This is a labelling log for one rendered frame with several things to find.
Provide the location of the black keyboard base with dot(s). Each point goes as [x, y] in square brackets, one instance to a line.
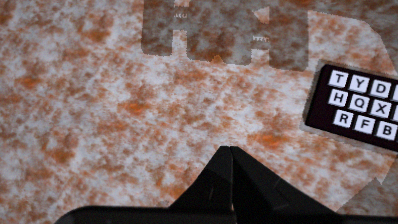
[356, 105]

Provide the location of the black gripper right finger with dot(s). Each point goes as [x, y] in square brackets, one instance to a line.
[260, 196]

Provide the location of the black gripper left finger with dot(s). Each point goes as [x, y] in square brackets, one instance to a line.
[211, 191]

